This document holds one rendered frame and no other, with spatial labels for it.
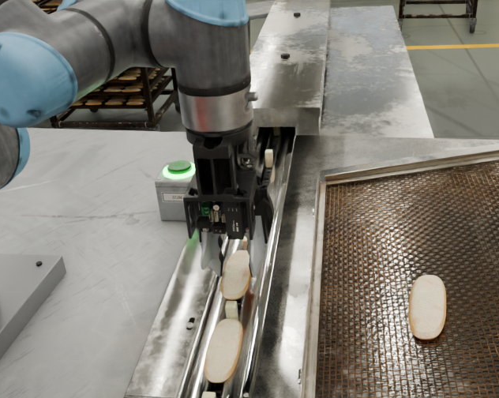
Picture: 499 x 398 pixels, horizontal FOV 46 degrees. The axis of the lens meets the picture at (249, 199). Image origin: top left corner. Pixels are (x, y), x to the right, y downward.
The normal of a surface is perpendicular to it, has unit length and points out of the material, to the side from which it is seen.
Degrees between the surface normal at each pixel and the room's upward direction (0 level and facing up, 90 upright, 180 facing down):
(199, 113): 90
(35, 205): 0
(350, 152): 0
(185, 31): 88
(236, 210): 90
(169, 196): 90
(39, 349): 0
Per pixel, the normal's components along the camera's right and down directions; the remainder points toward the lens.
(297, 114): -0.14, 0.51
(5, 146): 0.93, 0.00
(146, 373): -0.07, -0.87
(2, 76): -0.34, 0.50
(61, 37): 0.61, -0.53
